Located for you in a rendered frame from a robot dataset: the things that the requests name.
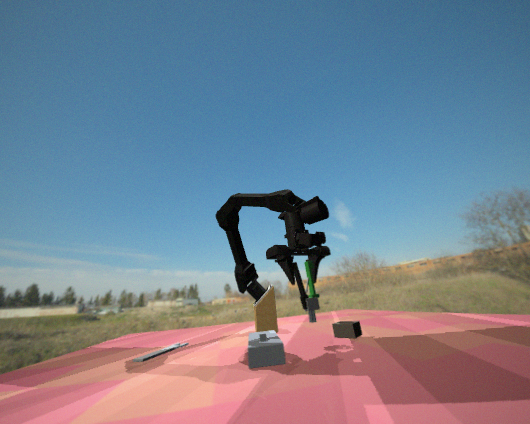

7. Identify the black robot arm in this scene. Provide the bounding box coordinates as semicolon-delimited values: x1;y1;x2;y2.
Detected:
215;189;329;302

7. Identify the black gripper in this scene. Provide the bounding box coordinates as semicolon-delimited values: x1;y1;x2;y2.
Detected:
266;226;331;286

